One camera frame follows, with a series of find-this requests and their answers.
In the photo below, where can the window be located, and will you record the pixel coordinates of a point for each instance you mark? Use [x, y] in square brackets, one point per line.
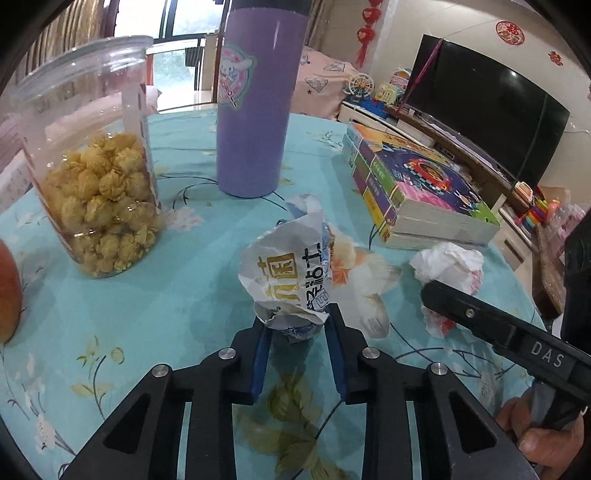
[184, 55]

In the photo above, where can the black television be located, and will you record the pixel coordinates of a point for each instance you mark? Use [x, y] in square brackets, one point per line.
[489, 106]

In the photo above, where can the white television stand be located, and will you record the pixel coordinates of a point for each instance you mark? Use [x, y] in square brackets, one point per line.
[503, 217]

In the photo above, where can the beige curtain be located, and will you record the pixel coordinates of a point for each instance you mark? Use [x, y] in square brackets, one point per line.
[69, 23]

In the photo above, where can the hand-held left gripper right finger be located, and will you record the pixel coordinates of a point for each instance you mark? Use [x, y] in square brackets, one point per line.
[335, 357]

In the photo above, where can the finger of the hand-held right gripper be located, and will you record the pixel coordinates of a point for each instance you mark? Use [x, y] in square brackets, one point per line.
[466, 314]

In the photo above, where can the red apple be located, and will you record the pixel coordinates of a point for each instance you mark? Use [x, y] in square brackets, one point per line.
[8, 295]

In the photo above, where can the round red wall sticker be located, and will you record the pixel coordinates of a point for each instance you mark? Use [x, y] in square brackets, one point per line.
[509, 32]

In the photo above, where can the person's right hand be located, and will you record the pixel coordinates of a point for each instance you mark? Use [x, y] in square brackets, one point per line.
[549, 445]

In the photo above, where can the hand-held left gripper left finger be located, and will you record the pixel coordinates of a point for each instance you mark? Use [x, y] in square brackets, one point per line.
[261, 364]

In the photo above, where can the pink printed blanket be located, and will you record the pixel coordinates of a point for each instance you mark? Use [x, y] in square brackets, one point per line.
[318, 78]

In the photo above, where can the white paper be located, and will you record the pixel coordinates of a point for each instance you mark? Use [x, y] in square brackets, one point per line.
[445, 263]

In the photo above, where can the purple bottle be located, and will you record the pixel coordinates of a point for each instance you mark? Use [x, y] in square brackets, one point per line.
[256, 101]

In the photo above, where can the clear popcorn jar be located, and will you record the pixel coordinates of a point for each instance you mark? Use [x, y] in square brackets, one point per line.
[99, 184]

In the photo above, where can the colourful toy house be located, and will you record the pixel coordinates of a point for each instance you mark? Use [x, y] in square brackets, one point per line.
[392, 87]

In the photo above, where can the red hanging knot decoration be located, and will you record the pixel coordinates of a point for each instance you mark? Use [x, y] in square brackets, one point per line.
[369, 32]

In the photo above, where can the stack of colourful books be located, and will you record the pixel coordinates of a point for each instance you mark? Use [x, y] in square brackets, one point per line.
[415, 184]

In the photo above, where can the printed wrapper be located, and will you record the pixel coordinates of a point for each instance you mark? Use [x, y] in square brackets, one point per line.
[286, 272]

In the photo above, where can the ferris wheel toy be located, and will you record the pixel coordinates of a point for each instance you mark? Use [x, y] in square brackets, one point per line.
[361, 87]

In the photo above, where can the rainbow stacking toy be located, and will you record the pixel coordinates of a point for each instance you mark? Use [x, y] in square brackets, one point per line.
[540, 213]

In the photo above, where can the brown marble table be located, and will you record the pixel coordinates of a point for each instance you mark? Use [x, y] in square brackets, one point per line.
[547, 272]

